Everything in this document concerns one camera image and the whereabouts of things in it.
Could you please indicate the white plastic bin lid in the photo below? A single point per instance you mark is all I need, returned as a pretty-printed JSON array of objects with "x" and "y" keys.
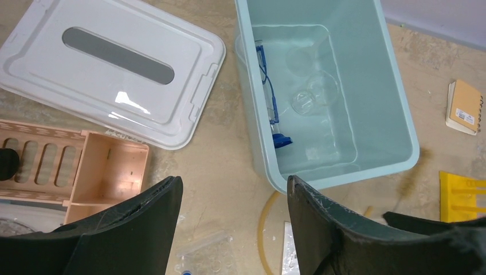
[{"x": 126, "y": 65}]

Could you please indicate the clear plastic funnel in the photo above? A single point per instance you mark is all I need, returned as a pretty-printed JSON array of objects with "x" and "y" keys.
[{"x": 301, "y": 61}]

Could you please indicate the small white plastic packet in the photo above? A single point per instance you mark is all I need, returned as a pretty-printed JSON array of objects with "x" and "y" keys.
[{"x": 289, "y": 264}]

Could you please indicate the peach plastic file organizer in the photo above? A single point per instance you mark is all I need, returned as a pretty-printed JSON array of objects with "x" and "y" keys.
[{"x": 84, "y": 171}]

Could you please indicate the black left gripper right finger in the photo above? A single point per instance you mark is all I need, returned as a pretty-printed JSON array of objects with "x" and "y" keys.
[{"x": 332, "y": 239}]

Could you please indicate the wire test tube brush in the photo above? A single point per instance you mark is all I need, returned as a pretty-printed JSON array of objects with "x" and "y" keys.
[{"x": 409, "y": 186}]

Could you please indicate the yellow rubber tubing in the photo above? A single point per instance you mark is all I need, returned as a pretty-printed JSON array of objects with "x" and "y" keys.
[{"x": 273, "y": 216}]

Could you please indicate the yellow test tube rack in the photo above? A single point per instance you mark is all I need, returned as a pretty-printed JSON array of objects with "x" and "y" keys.
[{"x": 461, "y": 198}]

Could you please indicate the mint green plastic bin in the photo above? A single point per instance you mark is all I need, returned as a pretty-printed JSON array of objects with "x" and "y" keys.
[{"x": 368, "y": 132}]

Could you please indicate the blue rubber band loop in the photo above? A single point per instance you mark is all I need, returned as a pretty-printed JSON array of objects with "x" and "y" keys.
[{"x": 269, "y": 93}]

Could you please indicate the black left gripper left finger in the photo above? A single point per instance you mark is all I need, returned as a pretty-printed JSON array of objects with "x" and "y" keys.
[{"x": 132, "y": 237}]

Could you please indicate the graduated cylinder blue base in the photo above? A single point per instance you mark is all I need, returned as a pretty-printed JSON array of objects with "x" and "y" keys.
[{"x": 279, "y": 139}]

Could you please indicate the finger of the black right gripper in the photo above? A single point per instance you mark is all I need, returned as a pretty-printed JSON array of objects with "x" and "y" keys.
[{"x": 426, "y": 226}]

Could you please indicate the clear acrylic test tube rack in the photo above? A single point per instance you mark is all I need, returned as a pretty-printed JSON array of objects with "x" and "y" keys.
[{"x": 211, "y": 254}]

